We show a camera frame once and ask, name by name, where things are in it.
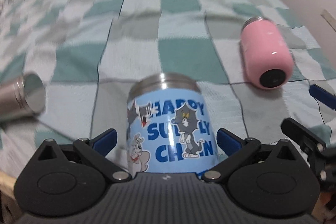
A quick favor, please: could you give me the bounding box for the blue cartoon steel cup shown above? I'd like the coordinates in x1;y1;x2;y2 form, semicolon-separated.
126;73;219;176

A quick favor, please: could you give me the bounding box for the pink steel cup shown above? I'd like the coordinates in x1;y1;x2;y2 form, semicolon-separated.
240;16;294;90

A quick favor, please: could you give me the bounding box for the silver steel cup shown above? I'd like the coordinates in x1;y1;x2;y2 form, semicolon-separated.
1;73;46;122

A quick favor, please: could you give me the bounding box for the green checkered bed blanket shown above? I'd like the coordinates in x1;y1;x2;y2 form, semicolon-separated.
1;0;335;177

